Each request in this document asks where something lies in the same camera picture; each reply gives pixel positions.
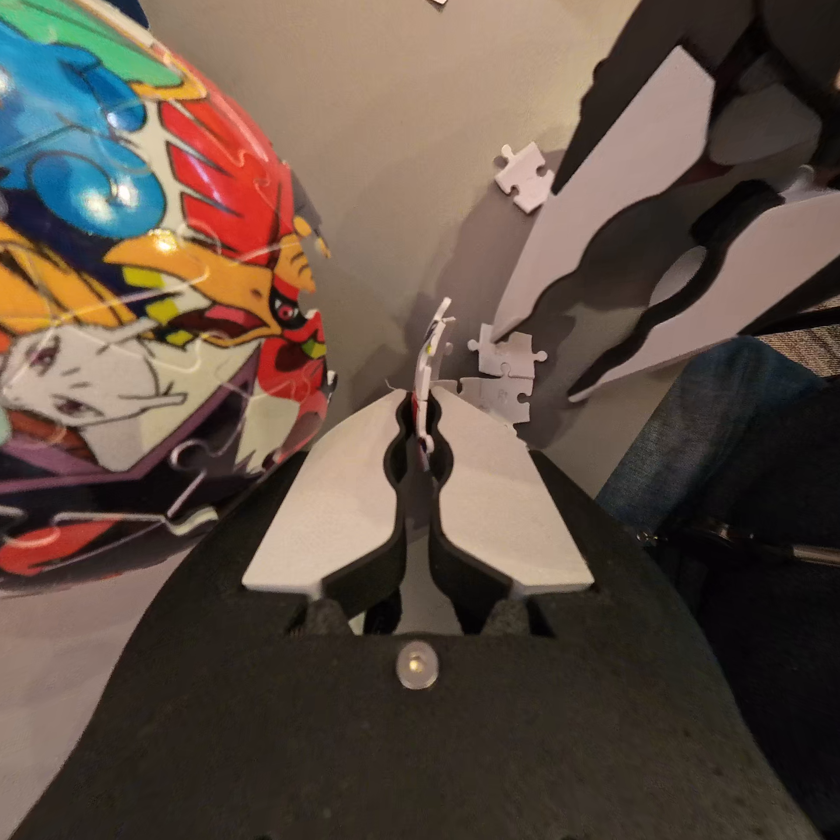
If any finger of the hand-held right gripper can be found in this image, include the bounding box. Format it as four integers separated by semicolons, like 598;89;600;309
566;196;840;403
491;47;823;342

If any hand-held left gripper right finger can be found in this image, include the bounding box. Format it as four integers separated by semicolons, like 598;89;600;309
428;386;595;634

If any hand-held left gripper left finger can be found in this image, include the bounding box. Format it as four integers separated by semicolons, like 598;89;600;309
241;388;411;634

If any colourful puzzle ball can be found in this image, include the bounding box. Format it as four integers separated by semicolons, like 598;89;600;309
0;0;339;598

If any single white puzzle piece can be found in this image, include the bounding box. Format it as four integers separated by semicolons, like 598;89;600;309
494;143;556;214
468;323;548;379

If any lanyard with metal clip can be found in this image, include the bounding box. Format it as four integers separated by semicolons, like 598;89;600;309
637;518;840;567

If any person's jeans leg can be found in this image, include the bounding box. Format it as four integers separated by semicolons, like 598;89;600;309
594;335;828;532

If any curved puzzle piece strip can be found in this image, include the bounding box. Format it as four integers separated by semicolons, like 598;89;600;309
412;297;532;475

